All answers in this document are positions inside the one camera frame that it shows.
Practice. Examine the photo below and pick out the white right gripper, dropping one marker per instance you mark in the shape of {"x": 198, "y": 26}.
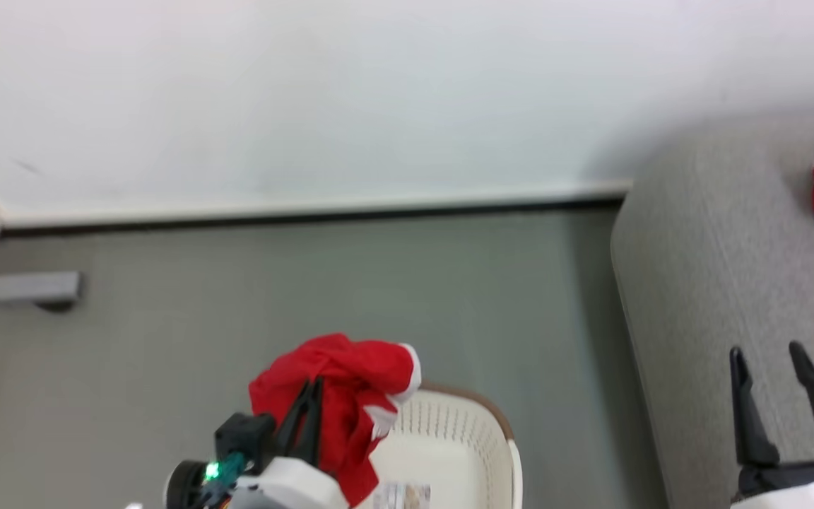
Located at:
{"x": 803, "y": 488}

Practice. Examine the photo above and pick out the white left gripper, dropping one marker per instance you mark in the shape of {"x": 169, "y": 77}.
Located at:
{"x": 294, "y": 488}

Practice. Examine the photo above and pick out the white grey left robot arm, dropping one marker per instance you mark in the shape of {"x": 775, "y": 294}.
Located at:
{"x": 188, "y": 488}

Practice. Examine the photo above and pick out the grey fabric sofa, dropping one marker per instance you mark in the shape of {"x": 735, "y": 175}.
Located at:
{"x": 718, "y": 283}

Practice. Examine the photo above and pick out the printed paper label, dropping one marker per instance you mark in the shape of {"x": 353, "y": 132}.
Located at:
{"x": 401, "y": 496}

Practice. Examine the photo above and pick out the cream perforated laundry basket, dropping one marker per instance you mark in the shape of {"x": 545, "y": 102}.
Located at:
{"x": 449, "y": 431}

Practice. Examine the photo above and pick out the black caster wheel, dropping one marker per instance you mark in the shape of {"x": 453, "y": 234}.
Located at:
{"x": 55, "y": 305}

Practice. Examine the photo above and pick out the grey metal door stop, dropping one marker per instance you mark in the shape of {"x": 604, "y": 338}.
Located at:
{"x": 25, "y": 288}

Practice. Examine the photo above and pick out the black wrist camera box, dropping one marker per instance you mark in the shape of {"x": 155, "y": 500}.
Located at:
{"x": 244, "y": 435}

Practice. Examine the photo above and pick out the white wall trunking strip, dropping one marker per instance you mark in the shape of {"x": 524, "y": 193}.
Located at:
{"x": 308, "y": 205}

